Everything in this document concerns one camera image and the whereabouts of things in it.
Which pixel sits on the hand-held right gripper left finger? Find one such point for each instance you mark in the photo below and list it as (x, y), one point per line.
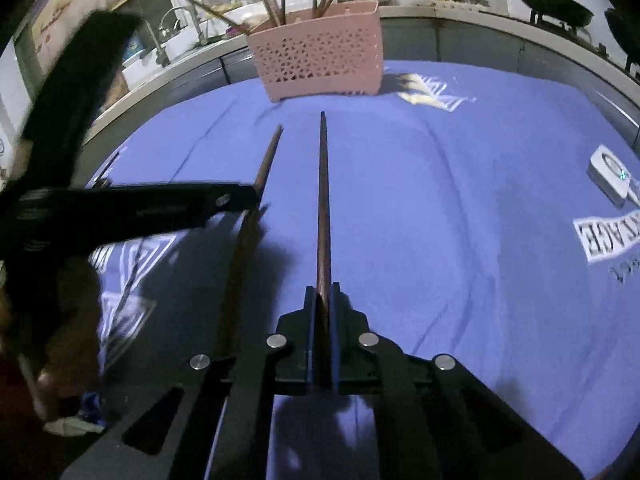
(311, 345)

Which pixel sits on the long brown chopstick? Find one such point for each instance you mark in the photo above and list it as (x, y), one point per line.
(323, 210)
(267, 160)

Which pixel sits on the black wok with lid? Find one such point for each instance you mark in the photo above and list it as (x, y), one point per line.
(625, 35)

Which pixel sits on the pink perforated plastic basket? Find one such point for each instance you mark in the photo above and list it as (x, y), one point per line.
(320, 55)

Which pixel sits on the blue printed tablecloth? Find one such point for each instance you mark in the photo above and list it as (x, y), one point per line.
(450, 185)

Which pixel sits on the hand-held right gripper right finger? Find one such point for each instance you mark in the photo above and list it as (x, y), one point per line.
(336, 345)

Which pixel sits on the curved chrome faucet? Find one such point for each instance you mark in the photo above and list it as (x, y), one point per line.
(195, 25)

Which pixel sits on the tall chrome faucet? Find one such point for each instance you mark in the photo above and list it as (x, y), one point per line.
(157, 50)

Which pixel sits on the person's left hand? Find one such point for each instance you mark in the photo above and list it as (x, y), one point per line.
(80, 355)

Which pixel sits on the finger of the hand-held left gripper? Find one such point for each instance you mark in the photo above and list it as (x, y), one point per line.
(175, 205)
(80, 90)

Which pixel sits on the small white device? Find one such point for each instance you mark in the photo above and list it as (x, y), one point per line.
(607, 172)

